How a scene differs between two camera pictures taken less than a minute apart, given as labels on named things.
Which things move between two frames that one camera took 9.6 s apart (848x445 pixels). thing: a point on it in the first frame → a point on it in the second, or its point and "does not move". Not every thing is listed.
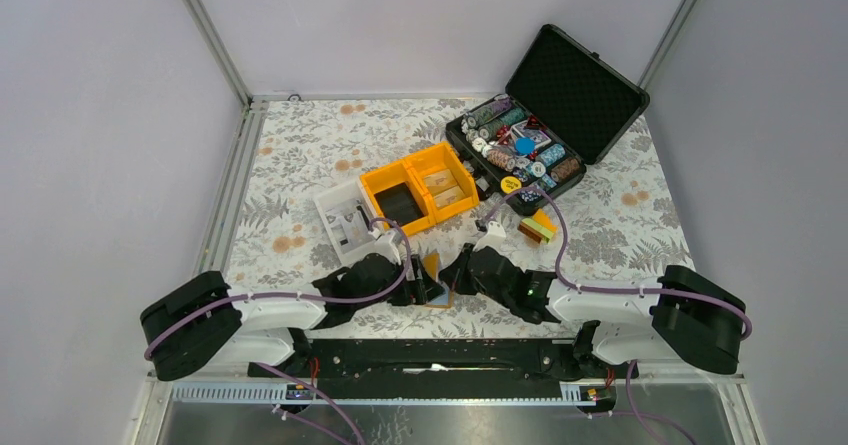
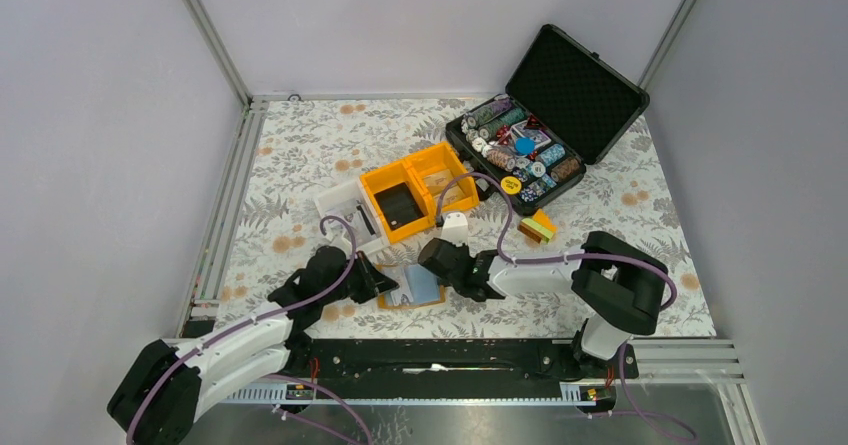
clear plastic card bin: x=347 y=217 does not move
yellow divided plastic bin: x=422 y=190 does not move
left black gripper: x=417 y=291 → x=373 y=281
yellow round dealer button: x=510 y=184 does not move
